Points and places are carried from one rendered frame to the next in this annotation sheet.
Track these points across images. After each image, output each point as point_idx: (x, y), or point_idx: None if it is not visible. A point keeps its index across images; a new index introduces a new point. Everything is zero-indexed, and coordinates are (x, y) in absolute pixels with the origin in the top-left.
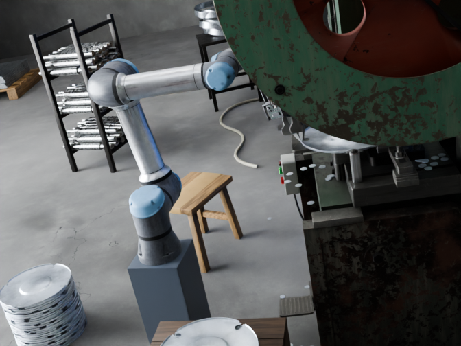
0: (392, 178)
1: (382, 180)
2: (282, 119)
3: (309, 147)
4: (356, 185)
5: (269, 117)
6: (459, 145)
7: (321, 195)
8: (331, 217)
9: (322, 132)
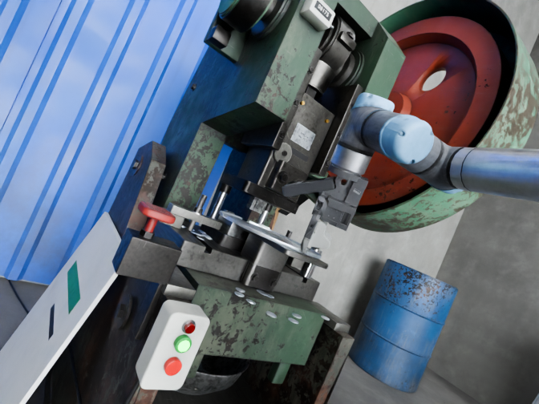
0: (291, 266)
1: (297, 269)
2: (326, 226)
3: (320, 256)
4: (312, 279)
5: (345, 226)
6: None
7: (305, 309)
8: (334, 315)
9: (420, 228)
